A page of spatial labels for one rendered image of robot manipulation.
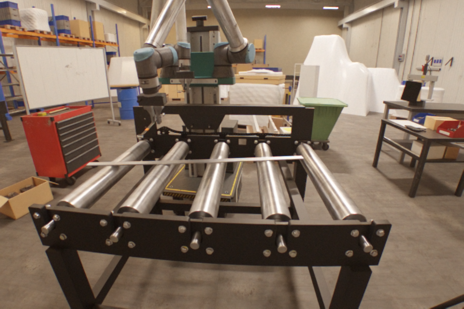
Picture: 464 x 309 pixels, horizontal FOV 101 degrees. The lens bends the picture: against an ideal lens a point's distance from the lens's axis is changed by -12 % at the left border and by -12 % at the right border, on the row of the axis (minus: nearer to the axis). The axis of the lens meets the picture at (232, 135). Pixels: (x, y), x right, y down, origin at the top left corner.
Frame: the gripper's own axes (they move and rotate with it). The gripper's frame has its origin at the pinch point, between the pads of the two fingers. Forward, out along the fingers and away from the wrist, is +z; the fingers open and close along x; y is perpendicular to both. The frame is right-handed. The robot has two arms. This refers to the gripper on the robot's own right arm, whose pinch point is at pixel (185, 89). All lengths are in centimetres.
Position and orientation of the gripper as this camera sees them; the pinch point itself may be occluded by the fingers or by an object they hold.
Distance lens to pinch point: 169.3
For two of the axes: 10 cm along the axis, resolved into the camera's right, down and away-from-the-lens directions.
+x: -10.0, -0.2, 0.5
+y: 0.6, -3.0, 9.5
